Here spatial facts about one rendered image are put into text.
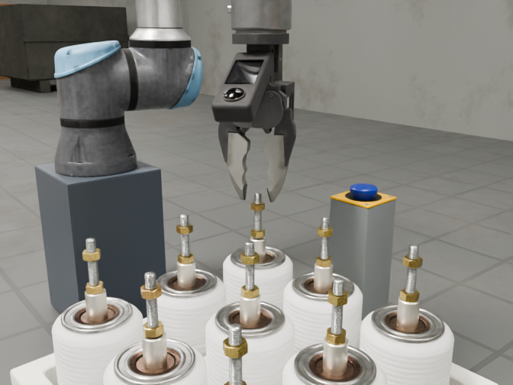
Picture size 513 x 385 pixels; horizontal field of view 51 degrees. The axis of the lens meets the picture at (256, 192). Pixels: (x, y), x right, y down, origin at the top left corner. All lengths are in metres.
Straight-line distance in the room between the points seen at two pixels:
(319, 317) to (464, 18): 2.79
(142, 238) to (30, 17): 4.65
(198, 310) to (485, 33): 2.77
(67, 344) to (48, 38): 5.13
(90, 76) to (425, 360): 0.71
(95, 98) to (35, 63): 4.61
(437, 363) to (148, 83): 0.69
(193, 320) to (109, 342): 0.11
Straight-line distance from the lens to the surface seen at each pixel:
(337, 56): 3.87
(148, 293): 0.50
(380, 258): 0.83
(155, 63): 1.04
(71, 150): 1.03
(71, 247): 1.02
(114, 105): 1.02
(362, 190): 0.80
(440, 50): 3.38
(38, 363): 0.70
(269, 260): 0.74
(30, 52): 5.60
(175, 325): 0.66
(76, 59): 1.01
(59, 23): 5.70
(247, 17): 0.67
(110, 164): 1.01
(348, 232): 0.81
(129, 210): 1.03
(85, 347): 0.60
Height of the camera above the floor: 0.55
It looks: 16 degrees down
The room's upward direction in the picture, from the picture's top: straight up
